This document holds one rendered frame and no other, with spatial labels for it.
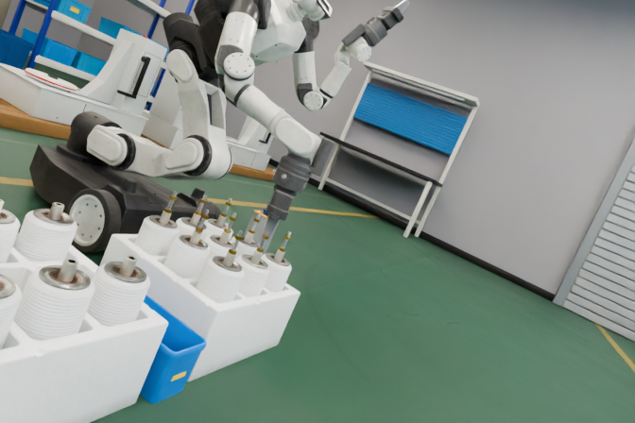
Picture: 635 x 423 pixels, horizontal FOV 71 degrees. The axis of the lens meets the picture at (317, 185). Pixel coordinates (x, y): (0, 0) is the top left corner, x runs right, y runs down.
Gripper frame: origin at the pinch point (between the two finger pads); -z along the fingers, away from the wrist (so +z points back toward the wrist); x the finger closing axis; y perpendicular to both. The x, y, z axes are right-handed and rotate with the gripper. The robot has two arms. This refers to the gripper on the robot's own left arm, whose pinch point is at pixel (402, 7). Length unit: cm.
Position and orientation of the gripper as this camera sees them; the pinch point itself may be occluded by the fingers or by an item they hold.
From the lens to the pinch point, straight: 187.9
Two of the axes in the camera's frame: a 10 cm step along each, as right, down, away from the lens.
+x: 2.5, 3.9, -8.9
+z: -7.5, 6.5, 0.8
